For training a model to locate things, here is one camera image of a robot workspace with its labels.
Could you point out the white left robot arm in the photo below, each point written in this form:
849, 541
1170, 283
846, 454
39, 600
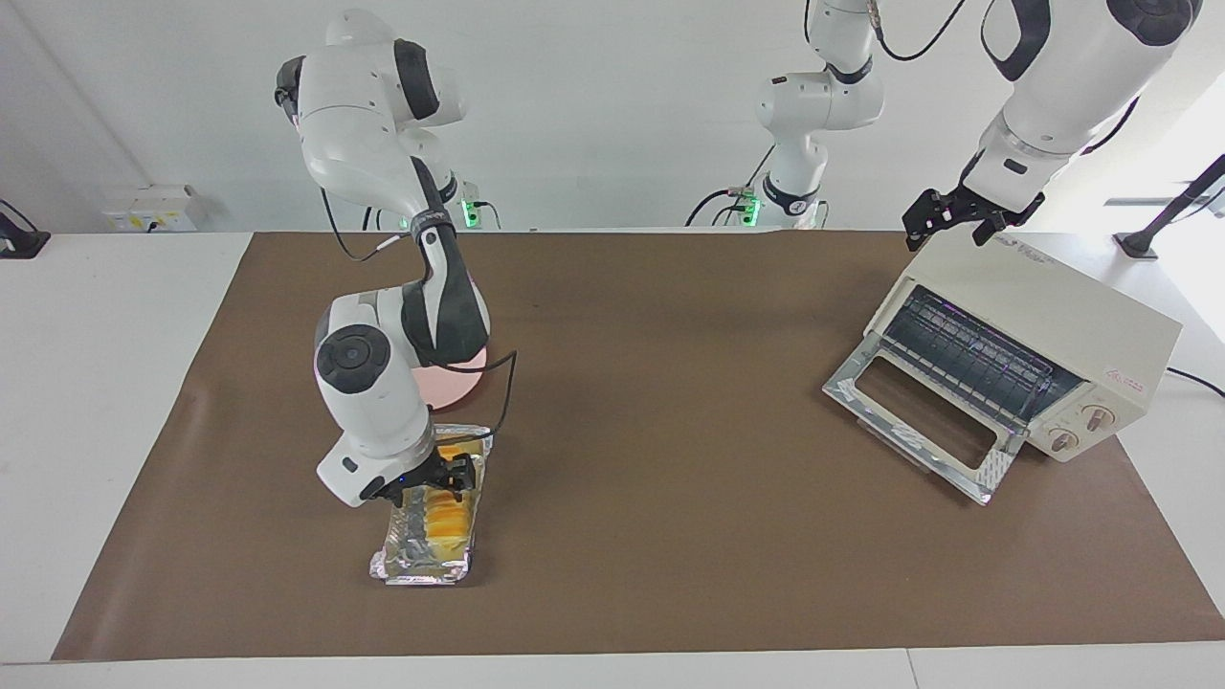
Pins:
1072, 86

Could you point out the brown table mat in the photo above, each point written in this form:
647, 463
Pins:
718, 555

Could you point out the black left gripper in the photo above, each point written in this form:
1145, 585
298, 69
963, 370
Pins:
976, 204

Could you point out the metal oven rack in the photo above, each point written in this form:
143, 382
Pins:
976, 349

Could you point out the golden bread loaf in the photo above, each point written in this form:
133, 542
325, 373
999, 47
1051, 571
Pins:
448, 522

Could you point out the small black stand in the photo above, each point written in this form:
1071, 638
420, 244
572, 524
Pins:
19, 239

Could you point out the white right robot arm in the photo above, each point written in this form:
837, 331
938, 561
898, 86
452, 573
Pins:
368, 402

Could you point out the glass oven door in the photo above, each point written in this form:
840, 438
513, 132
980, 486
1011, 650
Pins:
919, 421

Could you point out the aluminium foil tray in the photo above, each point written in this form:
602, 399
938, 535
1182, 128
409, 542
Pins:
412, 560

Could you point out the black stand with long pole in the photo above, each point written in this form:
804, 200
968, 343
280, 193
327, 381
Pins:
1163, 222

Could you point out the white wall socket box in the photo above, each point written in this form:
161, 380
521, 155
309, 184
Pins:
144, 211

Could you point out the pink round plate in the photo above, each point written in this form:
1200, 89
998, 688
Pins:
455, 388

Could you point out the cream toaster oven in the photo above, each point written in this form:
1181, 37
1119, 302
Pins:
1072, 306

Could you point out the cream oven knob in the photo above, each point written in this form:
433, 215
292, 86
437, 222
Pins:
1062, 440
1100, 417

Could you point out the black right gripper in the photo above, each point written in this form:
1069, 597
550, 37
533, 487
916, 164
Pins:
421, 477

